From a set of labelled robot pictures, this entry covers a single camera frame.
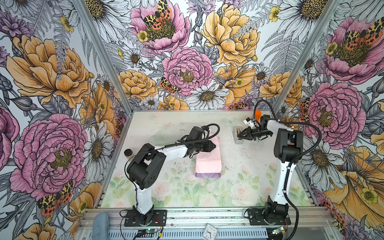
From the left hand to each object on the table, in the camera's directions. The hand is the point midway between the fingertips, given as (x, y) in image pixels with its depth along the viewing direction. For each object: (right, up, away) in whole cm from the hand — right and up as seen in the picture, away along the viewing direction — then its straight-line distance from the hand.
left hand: (213, 150), depth 91 cm
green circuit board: (-32, -34, -19) cm, 51 cm away
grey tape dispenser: (+17, +4, +11) cm, 20 cm away
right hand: (+18, +6, +9) cm, 21 cm away
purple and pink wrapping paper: (-4, -7, -5) cm, 9 cm away
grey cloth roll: (-53, -32, -23) cm, 66 cm away
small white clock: (-4, -34, -22) cm, 40 cm away
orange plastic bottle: (+30, +22, +9) cm, 39 cm away
